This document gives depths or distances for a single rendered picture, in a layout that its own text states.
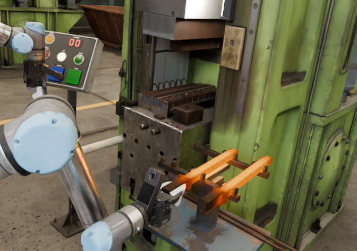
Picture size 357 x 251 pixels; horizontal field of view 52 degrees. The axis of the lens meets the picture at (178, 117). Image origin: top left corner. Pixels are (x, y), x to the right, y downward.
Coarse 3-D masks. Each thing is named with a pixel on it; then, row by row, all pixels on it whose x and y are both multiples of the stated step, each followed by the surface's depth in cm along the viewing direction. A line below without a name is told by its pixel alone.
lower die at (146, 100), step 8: (168, 88) 192; (176, 88) 189; (184, 88) 187; (200, 88) 190; (216, 88) 196; (144, 96) 175; (152, 96) 171; (168, 96) 171; (176, 96) 175; (184, 96) 176; (200, 96) 182; (208, 96) 187; (144, 104) 176; (152, 104) 172; (160, 104) 168; (168, 104) 166; (176, 104) 170; (208, 104) 189; (160, 112) 169; (168, 112) 167
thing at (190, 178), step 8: (224, 152) 133; (232, 152) 134; (216, 160) 127; (224, 160) 129; (200, 168) 120; (208, 168) 120; (216, 168) 125; (184, 176) 113; (192, 176) 114; (168, 184) 108; (176, 184) 108; (168, 192) 104
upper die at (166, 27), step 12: (144, 12) 164; (144, 24) 165; (156, 24) 160; (168, 24) 156; (180, 24) 156; (192, 24) 161; (204, 24) 168; (216, 24) 174; (156, 36) 162; (168, 36) 157; (180, 36) 158; (192, 36) 164; (204, 36) 170; (216, 36) 177
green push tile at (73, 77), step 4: (68, 72) 185; (72, 72) 184; (76, 72) 184; (80, 72) 183; (68, 76) 184; (72, 76) 184; (76, 76) 183; (80, 76) 183; (68, 80) 184; (72, 80) 183; (76, 80) 183; (76, 84) 183
